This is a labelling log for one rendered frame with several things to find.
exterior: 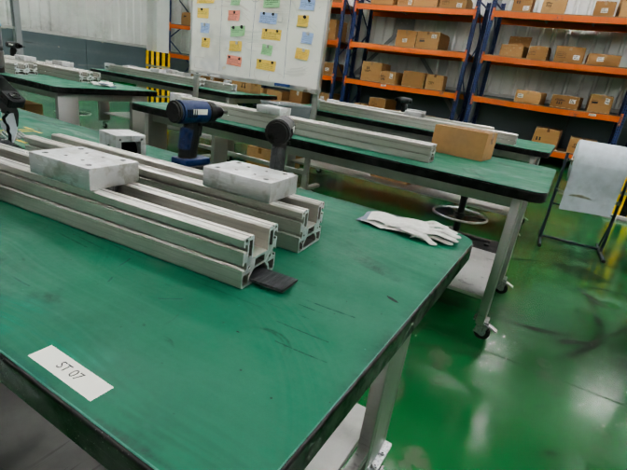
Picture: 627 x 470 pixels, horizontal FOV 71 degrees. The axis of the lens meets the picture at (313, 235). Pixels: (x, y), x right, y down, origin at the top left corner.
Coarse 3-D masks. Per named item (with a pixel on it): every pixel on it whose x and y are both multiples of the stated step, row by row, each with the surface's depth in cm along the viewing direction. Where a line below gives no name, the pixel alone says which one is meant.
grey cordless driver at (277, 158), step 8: (272, 120) 101; (280, 120) 100; (288, 120) 105; (272, 128) 100; (280, 128) 100; (288, 128) 100; (272, 136) 100; (280, 136) 100; (288, 136) 101; (272, 144) 101; (280, 144) 101; (288, 144) 108; (272, 152) 105; (280, 152) 105; (272, 160) 105; (280, 160) 106; (272, 168) 106; (280, 168) 106
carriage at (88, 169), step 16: (32, 160) 81; (48, 160) 79; (64, 160) 78; (80, 160) 79; (96, 160) 81; (112, 160) 82; (128, 160) 84; (48, 176) 80; (64, 176) 78; (80, 176) 76; (96, 176) 77; (112, 176) 80; (128, 176) 83
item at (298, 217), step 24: (48, 144) 108; (72, 144) 114; (96, 144) 113; (144, 168) 96; (168, 168) 102; (192, 168) 102; (192, 192) 92; (216, 192) 89; (264, 216) 85; (288, 216) 84; (312, 216) 89; (288, 240) 84; (312, 240) 91
